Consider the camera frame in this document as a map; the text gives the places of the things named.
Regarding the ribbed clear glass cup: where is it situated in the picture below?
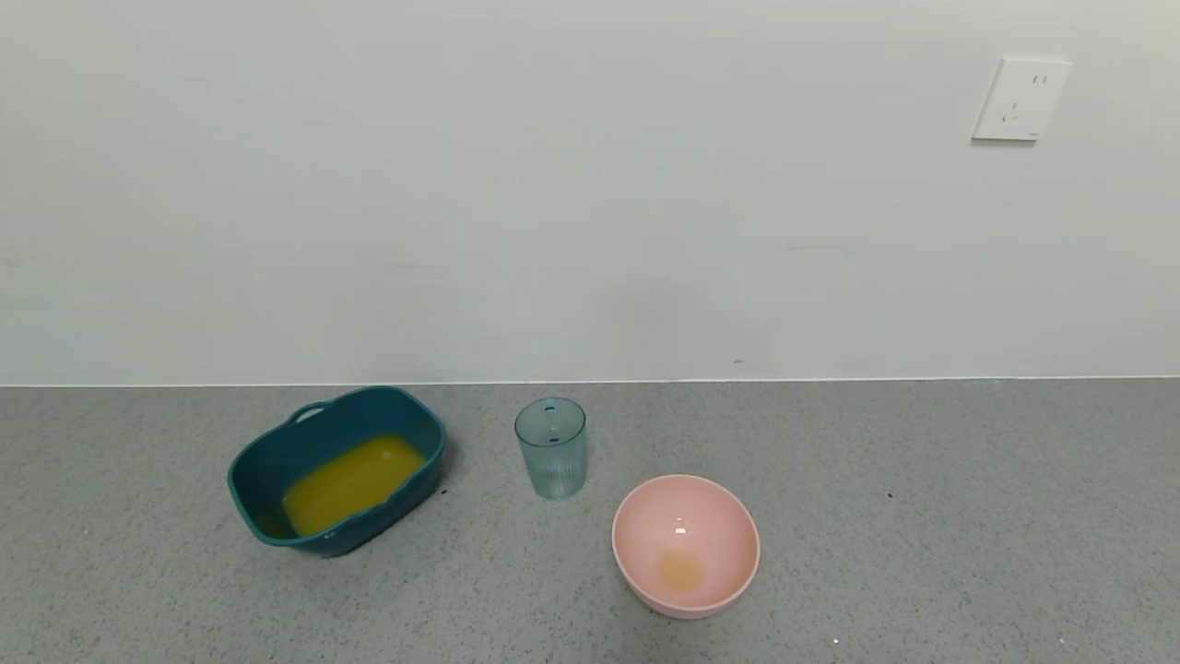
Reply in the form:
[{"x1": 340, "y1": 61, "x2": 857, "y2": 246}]
[{"x1": 514, "y1": 397, "x2": 588, "y2": 502}]

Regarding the white wall socket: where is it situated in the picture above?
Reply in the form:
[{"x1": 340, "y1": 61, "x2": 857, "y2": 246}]
[{"x1": 971, "y1": 58, "x2": 1072, "y2": 143}]

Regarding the teal plastic basin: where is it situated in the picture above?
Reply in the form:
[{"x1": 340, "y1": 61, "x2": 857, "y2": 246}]
[{"x1": 228, "y1": 385, "x2": 449, "y2": 558}]

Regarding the pink bowl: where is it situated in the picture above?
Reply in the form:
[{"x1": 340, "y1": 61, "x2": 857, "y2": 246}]
[{"x1": 612, "y1": 474, "x2": 761, "y2": 620}]

